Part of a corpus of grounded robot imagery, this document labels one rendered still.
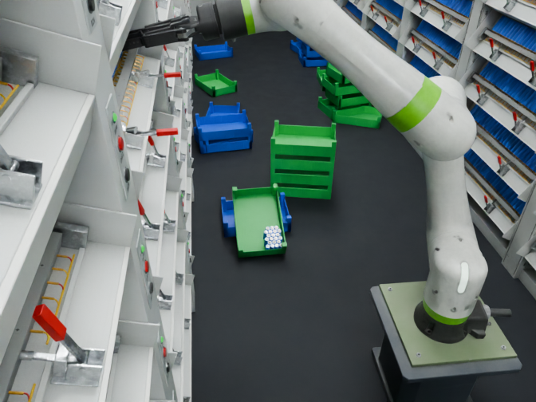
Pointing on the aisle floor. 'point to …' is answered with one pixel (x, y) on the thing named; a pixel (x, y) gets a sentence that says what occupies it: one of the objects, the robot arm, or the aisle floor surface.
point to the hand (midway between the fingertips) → (127, 41)
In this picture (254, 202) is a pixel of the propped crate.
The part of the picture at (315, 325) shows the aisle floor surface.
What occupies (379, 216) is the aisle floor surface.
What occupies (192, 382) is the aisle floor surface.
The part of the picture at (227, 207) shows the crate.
